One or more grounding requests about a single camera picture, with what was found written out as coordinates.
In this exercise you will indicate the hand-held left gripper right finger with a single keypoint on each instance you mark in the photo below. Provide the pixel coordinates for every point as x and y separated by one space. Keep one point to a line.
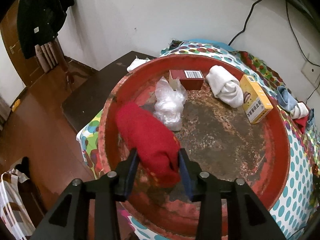
185 177

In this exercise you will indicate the dark low cabinet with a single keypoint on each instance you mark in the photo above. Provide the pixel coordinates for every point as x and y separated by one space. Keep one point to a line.
100 90

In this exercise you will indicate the black hanging jacket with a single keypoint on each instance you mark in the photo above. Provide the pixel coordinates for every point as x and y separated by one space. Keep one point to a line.
42 17

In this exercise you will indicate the clear plastic bag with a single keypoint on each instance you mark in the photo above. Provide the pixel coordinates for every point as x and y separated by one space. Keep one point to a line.
167 107

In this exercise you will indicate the white sock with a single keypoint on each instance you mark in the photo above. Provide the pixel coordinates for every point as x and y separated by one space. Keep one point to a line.
225 90
300 110

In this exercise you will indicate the yellow cardboard box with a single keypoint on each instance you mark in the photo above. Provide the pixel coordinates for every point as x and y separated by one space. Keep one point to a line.
257 102

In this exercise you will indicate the light blue sock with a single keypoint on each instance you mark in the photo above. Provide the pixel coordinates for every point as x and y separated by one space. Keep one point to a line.
286 98
310 117

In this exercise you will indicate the small yellow floor object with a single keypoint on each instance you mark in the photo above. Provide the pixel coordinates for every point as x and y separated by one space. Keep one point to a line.
15 104

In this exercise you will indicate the dark red small box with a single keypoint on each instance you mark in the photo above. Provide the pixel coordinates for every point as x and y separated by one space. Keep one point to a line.
192 81

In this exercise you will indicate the polka dot tablecloth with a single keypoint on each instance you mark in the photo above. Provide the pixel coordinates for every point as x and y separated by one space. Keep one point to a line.
300 160

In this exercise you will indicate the round red metal tray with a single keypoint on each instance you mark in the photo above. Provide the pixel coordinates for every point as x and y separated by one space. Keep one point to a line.
220 145

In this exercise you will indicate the brown wooden door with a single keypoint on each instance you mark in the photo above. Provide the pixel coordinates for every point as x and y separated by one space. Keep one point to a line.
15 55

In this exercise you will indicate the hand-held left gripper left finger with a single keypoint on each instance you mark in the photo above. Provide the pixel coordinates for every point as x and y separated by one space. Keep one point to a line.
132 172

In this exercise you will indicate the black cloth item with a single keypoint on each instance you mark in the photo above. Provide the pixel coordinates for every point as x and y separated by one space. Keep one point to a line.
22 166

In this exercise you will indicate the brown ribbed radiator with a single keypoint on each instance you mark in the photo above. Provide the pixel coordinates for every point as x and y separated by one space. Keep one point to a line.
48 55

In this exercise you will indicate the red sock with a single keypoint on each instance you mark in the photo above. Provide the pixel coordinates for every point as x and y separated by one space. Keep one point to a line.
147 135
301 124

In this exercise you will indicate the white patterned bag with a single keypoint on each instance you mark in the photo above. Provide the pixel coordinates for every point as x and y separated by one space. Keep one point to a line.
12 205

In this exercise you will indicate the small white cloth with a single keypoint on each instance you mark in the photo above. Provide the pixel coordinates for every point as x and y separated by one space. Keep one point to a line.
136 65

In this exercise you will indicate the white wall outlet plate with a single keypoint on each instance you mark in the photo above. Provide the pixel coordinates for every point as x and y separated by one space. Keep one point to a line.
311 71

